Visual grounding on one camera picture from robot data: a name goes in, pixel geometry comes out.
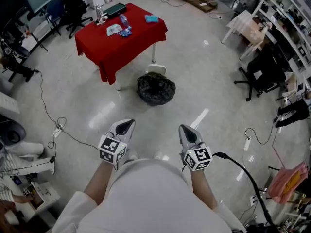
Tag grey dome backpack device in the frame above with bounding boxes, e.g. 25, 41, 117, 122
0, 120, 27, 147

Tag white cardboard box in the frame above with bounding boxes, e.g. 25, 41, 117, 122
24, 181, 61, 211

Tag pale tissue packet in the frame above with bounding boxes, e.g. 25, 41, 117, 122
106, 25, 123, 36

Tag thin black floor cable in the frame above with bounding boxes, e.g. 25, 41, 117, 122
33, 69, 99, 151
244, 122, 276, 146

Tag person's right forearm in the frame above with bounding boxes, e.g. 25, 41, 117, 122
189, 168, 218, 211

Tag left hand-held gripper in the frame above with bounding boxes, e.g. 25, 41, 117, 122
98, 119, 136, 171

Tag black flat box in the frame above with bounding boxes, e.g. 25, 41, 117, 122
104, 3, 127, 19

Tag clear plastic bottle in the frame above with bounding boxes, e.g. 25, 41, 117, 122
119, 14, 132, 30

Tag black garbage bag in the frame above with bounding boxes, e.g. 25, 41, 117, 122
137, 72, 176, 107

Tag pink cloth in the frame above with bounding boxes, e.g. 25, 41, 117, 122
267, 161, 309, 205

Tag white table with beige cloth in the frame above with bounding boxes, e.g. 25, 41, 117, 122
221, 10, 269, 60

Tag person's white shirt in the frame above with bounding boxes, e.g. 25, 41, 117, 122
52, 158, 246, 233

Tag black office chair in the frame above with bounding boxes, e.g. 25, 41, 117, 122
59, 0, 94, 39
234, 54, 286, 102

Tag thick black cable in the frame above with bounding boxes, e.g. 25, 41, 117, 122
212, 151, 276, 230

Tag white shelf unit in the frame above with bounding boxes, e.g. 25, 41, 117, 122
252, 0, 311, 82

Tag person's left forearm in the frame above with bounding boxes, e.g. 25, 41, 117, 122
84, 160, 115, 203

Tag red cloth covered table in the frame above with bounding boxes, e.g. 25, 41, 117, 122
74, 3, 168, 91

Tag white lidded trash bin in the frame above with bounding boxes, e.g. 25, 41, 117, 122
147, 64, 167, 76

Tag white drawer unit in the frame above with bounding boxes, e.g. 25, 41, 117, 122
0, 92, 20, 115

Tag black equipment stand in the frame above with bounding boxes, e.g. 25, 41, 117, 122
0, 33, 35, 82

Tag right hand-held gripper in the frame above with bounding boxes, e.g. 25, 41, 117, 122
179, 124, 213, 172

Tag blue chair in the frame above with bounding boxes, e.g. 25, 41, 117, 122
45, 0, 64, 36

